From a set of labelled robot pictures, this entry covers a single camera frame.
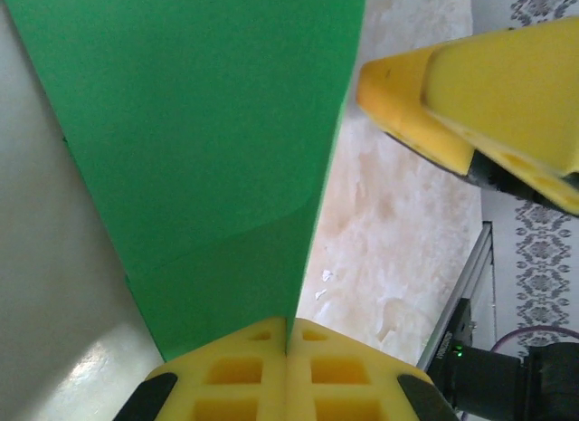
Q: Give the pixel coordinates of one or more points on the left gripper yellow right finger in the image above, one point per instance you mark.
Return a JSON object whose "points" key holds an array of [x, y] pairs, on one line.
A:
{"points": [[344, 385]]}

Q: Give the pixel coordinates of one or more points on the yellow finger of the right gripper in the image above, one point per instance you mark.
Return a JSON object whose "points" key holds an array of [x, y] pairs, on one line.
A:
{"points": [[398, 99], [511, 90]]}

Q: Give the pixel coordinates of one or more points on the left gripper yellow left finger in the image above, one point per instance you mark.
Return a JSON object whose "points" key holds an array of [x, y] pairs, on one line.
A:
{"points": [[235, 385]]}

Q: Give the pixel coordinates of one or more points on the green paper sheet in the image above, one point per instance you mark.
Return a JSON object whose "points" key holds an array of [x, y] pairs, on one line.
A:
{"points": [[203, 122]]}

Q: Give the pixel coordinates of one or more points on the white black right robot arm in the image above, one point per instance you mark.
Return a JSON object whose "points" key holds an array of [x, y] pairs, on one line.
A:
{"points": [[488, 380]]}

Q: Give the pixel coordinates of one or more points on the aluminium side rail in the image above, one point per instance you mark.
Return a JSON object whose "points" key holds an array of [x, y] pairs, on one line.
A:
{"points": [[470, 280]]}

